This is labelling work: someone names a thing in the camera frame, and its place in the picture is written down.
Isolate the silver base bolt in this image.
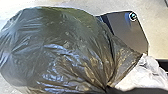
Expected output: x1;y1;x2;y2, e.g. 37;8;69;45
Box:
128;11;139;22

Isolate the white plastic wad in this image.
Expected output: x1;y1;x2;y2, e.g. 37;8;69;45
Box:
114;53;168;93

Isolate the black trash bag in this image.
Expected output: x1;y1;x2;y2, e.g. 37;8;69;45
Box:
0;5;144;94

